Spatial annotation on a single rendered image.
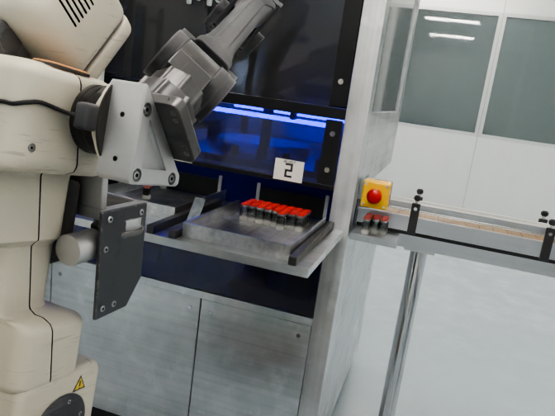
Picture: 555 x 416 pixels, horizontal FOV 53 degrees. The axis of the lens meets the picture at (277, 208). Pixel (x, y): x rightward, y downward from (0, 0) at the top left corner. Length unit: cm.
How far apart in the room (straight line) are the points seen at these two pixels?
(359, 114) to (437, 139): 461
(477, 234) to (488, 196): 454
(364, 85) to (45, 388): 106
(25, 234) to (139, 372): 124
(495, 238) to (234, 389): 90
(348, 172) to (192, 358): 78
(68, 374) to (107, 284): 14
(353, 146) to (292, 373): 70
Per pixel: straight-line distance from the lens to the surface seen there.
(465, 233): 163
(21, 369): 81
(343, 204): 153
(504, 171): 615
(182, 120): 64
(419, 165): 612
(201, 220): 136
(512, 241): 165
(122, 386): 201
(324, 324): 164
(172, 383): 191
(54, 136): 69
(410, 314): 175
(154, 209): 144
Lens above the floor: 124
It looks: 12 degrees down
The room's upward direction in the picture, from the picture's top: 8 degrees clockwise
